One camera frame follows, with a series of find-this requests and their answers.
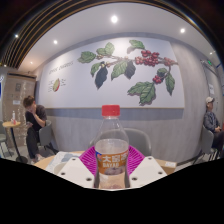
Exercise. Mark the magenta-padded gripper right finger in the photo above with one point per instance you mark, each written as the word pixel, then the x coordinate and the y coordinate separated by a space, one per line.
pixel 146 171

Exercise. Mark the small clear bottle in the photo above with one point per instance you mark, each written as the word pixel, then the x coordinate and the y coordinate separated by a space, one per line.
pixel 13 117

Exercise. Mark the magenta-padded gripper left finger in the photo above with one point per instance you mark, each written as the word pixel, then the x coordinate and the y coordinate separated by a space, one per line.
pixel 76 171

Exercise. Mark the green exit sign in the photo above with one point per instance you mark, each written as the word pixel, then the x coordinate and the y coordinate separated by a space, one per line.
pixel 209 62

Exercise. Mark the small white card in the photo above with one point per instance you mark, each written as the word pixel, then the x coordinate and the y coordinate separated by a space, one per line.
pixel 170 164

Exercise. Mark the round ceiling spotlights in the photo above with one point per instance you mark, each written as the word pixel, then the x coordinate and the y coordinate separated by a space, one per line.
pixel 114 19

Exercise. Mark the grey chair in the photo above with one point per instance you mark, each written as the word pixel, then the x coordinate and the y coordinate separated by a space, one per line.
pixel 45 135
pixel 206 141

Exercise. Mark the grey upholstered armchair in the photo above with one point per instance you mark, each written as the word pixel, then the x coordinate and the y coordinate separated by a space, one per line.
pixel 140 141

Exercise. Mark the small round wooden table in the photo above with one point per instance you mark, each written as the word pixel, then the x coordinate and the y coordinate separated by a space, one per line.
pixel 10 124

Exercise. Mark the clear red-capped drink bottle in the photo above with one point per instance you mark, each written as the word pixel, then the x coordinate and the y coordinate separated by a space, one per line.
pixel 111 150

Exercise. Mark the person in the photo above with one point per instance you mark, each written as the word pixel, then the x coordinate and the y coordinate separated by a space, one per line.
pixel 210 121
pixel 36 118

